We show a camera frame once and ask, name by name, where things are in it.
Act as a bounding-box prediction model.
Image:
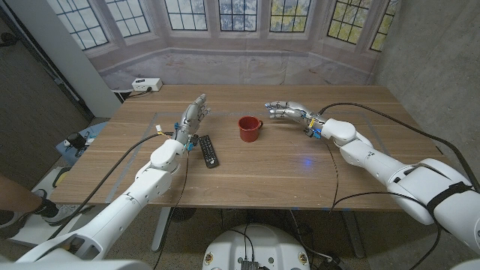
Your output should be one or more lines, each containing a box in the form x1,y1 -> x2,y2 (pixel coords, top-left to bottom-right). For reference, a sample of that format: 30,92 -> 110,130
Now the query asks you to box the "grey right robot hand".
264,100 -> 327,134

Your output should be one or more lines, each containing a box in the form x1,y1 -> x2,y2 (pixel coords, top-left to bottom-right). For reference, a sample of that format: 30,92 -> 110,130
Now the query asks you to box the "red enamel mug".
237,115 -> 264,143

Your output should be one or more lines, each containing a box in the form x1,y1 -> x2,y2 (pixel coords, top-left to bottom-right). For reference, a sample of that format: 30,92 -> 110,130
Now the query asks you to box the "black TV remote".
197,134 -> 221,170

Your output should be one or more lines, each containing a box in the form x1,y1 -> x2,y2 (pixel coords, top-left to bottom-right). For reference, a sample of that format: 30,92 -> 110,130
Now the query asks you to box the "printed window backdrop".
46,0 -> 402,91

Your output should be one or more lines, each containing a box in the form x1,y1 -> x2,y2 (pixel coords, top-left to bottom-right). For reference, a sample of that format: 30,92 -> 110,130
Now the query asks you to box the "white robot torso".
202,223 -> 311,270

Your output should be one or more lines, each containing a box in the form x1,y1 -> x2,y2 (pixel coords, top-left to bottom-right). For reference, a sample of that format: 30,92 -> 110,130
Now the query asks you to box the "grey metal table leg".
151,206 -> 173,253
339,209 -> 367,260

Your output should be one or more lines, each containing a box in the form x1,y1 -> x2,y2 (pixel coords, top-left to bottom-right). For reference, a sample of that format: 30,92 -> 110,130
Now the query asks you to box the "white power strip box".
131,77 -> 164,93

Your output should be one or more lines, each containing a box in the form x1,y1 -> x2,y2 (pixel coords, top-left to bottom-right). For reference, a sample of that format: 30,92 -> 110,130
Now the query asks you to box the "blue floor mat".
55,121 -> 110,168

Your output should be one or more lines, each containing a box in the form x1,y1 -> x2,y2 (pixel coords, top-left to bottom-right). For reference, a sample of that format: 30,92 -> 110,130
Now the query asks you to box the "black cylinder on mat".
66,132 -> 88,151

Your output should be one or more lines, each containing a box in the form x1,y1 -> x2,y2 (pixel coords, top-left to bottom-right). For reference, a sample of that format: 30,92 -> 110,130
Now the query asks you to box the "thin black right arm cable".
322,139 -> 443,270

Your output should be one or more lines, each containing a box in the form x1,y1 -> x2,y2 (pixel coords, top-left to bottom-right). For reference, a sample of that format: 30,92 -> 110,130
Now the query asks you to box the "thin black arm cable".
151,148 -> 191,270
322,139 -> 443,270

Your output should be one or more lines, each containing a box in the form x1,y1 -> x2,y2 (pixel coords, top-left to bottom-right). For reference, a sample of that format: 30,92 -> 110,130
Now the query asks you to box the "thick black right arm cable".
317,101 -> 480,193

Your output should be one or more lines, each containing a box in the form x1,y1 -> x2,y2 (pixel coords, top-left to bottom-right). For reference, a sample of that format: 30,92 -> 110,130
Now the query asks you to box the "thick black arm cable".
317,101 -> 480,193
47,130 -> 176,241

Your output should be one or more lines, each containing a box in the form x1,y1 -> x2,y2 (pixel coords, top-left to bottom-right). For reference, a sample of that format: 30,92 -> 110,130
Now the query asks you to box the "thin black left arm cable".
151,148 -> 191,270

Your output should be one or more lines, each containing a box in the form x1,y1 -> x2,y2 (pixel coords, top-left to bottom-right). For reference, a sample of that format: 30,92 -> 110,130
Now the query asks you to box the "black power cord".
119,86 -> 154,102

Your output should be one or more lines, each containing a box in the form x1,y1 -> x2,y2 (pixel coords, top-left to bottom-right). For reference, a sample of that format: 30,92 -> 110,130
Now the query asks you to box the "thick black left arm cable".
47,130 -> 176,241

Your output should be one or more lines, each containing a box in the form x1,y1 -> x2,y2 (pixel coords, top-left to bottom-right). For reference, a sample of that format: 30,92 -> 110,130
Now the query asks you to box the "dark metal wall rail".
0,5 -> 95,121

